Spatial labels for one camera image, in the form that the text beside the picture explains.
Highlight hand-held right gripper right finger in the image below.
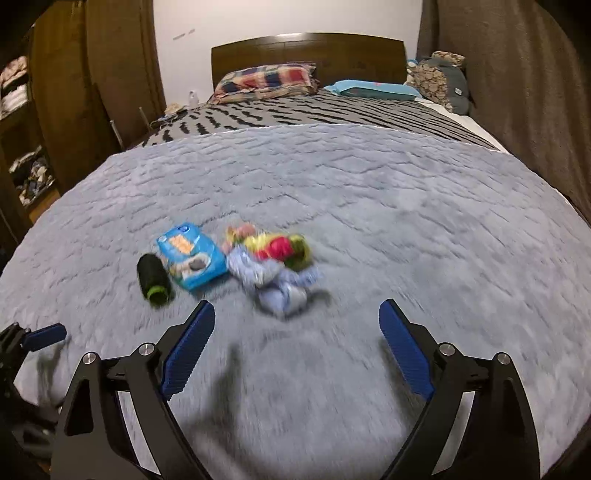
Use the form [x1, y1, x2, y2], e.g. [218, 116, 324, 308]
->
[379, 298, 541, 480]

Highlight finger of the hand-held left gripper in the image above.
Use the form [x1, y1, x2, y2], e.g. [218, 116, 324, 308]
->
[0, 323, 68, 365]

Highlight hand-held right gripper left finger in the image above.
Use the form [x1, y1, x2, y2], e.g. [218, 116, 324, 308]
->
[50, 299, 216, 480]

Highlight black cylinder with green rim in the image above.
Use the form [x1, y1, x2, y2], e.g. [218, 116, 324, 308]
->
[137, 253, 175, 306]

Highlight blue snack packet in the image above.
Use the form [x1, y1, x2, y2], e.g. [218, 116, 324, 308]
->
[156, 222, 230, 292]

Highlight pale blue wrapper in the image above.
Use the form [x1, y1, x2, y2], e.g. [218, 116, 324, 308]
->
[226, 247, 324, 318]

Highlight pink wrapper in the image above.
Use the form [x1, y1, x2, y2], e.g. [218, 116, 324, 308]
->
[224, 223, 257, 245]

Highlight colourful plush toy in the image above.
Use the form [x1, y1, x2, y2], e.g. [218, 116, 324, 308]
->
[242, 233, 312, 271]

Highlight grey fluffy blanket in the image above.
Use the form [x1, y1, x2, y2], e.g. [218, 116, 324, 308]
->
[0, 124, 591, 480]

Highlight mixed clothes pile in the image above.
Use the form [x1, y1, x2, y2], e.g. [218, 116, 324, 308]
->
[9, 145, 58, 206]

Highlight wooden nightstand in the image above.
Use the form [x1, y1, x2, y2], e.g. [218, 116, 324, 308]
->
[139, 104, 195, 141]

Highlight white folded clothes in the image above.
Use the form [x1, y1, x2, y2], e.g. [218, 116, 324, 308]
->
[0, 85, 31, 118]

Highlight white bed sheet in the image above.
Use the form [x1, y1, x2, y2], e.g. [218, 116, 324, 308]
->
[418, 99, 509, 151]

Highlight grey black striped blanket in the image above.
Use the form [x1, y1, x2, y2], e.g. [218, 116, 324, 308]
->
[127, 88, 511, 153]

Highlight wooden wardrobe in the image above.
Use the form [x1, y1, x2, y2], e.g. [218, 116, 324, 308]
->
[0, 0, 167, 250]

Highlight pink folded clothes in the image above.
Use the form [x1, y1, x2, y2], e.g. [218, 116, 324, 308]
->
[0, 55, 28, 86]

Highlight light blue pillow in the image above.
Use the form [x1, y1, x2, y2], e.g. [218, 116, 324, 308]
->
[323, 79, 423, 102]

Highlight grey plush toy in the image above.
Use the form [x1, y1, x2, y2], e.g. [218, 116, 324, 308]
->
[431, 58, 472, 115]

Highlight patterned brown cushion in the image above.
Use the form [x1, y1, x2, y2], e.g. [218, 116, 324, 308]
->
[406, 52, 466, 104]

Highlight plaid pillow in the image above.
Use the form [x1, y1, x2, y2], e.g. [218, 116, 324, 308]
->
[208, 63, 319, 103]

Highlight brown curtain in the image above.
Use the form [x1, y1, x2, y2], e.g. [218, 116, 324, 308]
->
[416, 0, 591, 222]

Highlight wooden headboard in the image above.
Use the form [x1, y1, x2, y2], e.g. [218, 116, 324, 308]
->
[211, 32, 408, 95]

